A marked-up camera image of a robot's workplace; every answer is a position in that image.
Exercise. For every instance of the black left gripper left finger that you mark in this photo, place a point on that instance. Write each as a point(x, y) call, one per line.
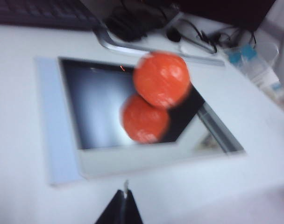
point(115, 210)

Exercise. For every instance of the blue white face mask pack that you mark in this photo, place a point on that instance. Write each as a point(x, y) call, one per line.
point(261, 70)

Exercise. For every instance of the black computer keyboard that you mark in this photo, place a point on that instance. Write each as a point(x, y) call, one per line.
point(39, 11)

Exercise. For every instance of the silver monitor stand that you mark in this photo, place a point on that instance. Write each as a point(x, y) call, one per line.
point(114, 45)

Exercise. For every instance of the black AOC computer monitor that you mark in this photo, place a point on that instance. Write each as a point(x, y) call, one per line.
point(226, 11)

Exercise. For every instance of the orange fruit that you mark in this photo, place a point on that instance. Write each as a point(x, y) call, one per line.
point(161, 79)

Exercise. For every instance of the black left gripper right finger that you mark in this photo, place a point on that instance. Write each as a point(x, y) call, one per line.
point(132, 210)

